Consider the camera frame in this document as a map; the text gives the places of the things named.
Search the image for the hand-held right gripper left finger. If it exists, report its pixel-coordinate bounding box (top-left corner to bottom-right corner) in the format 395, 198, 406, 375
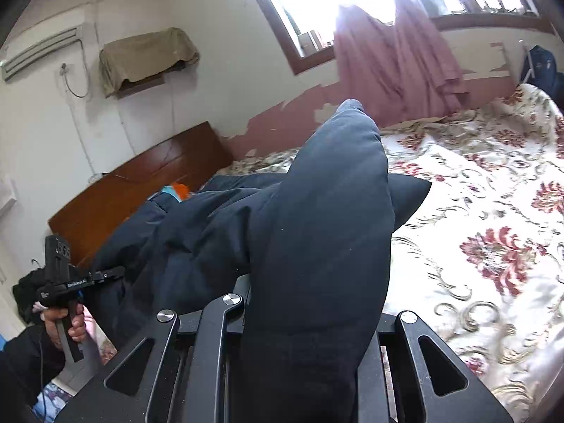
53, 273, 253, 423

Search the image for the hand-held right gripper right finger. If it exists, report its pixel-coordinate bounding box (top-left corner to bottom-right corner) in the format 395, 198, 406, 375
356, 311, 515, 423

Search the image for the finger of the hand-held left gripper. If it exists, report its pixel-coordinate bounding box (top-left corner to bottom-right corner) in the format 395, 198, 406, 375
90, 266, 127, 287

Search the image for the dark navy puffer jacket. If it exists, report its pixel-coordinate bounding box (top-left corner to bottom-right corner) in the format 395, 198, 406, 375
86, 99, 433, 423

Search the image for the person's left forearm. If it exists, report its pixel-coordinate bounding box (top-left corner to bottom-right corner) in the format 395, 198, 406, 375
0, 324, 67, 408

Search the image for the person's left hand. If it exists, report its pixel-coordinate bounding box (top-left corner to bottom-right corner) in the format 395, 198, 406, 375
42, 302, 89, 347

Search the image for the black bag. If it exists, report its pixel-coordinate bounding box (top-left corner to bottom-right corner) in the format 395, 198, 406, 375
12, 266, 56, 324

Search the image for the brown wooden headboard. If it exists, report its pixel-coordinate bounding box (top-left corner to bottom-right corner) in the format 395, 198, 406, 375
48, 122, 234, 269

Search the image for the orange and blue cloth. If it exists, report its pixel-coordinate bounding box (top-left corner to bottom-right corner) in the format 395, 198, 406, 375
150, 182, 193, 203

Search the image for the floral bed sheet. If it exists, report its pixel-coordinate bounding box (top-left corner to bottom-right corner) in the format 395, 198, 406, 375
99, 83, 564, 423

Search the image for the olive cloth covered shelf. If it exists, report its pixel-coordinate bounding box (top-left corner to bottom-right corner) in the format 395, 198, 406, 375
99, 27, 200, 98

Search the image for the pink curtain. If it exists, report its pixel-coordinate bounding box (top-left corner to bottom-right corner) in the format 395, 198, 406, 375
332, 0, 470, 124

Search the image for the brown framed window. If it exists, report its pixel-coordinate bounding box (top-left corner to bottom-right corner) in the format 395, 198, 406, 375
235, 0, 556, 75

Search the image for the dark blue bag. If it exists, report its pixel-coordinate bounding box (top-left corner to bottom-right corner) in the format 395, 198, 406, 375
520, 45, 558, 94

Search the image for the air conditioner power cable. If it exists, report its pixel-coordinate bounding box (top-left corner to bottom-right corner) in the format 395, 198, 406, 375
59, 63, 91, 98

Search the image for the white wall air conditioner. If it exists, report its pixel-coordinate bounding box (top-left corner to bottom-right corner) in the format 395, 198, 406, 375
0, 24, 84, 82

